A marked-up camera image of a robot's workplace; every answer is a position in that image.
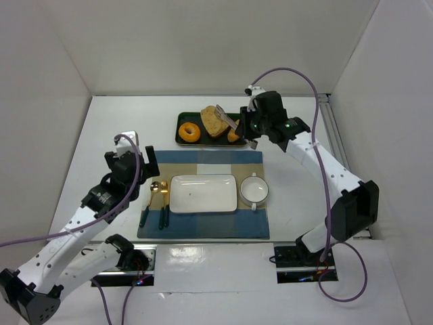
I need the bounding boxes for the purple cable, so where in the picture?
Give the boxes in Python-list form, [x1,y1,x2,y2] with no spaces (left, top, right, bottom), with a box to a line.
[248,66,369,301]
[0,133,145,325]

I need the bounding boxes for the orange bagel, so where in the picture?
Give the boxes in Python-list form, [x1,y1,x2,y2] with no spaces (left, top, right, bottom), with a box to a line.
[178,122,201,143]

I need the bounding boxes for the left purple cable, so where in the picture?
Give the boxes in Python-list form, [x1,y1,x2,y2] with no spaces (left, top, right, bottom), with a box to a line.
[0,133,145,325]

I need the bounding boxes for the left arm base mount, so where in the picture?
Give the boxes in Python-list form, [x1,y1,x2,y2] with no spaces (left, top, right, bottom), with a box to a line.
[94,244,156,287]

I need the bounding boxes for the aluminium rail frame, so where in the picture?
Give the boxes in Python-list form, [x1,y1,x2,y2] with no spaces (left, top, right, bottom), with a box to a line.
[317,93,373,240]

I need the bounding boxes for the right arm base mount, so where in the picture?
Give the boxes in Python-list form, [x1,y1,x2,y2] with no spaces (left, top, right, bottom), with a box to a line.
[269,245,338,284]

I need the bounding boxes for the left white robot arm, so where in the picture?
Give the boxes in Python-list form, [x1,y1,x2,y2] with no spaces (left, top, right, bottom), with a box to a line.
[1,146,160,324]

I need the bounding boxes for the white two-handled soup bowl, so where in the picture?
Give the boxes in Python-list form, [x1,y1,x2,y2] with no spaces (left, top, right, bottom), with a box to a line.
[240,173,269,211]

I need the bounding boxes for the metal food tongs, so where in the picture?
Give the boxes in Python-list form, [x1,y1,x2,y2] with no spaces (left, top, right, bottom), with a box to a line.
[215,104,258,150]

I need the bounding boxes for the white rectangular plate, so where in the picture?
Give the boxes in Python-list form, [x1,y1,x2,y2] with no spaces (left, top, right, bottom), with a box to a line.
[169,174,237,214]

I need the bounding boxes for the blue beige checked placemat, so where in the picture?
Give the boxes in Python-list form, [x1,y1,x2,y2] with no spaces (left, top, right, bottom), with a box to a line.
[137,150,270,240]

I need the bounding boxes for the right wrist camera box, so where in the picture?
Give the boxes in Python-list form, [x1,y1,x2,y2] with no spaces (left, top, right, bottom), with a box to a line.
[244,85,266,112]

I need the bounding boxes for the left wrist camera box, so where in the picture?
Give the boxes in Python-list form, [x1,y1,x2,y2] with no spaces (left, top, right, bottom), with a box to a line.
[114,131,139,156]

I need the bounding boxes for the gold knife green handle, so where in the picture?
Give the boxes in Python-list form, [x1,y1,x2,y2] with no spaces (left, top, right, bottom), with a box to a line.
[164,190,170,228]

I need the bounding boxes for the gold spoon green handle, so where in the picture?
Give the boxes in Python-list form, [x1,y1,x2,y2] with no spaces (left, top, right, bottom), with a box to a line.
[139,181,161,228]

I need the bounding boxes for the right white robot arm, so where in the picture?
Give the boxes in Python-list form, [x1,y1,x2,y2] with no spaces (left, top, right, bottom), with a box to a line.
[235,86,379,255]

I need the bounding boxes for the dark green serving tray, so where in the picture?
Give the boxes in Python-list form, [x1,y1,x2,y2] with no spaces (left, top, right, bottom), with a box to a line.
[175,112,246,148]

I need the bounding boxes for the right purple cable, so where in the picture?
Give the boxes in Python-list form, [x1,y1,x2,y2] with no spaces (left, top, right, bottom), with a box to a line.
[248,66,369,301]

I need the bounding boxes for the gold fork green handle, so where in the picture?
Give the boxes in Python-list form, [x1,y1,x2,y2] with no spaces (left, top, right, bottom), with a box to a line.
[158,180,168,230]

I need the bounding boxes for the brown bread slice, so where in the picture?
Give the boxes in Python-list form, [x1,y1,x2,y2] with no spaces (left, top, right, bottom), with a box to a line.
[200,106,229,138]

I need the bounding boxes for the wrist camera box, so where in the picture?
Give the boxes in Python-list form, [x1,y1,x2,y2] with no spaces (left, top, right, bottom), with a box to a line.
[244,85,266,112]
[114,131,139,156]

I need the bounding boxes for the golden bread roll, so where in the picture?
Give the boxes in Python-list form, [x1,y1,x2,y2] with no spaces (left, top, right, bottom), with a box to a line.
[227,129,240,143]

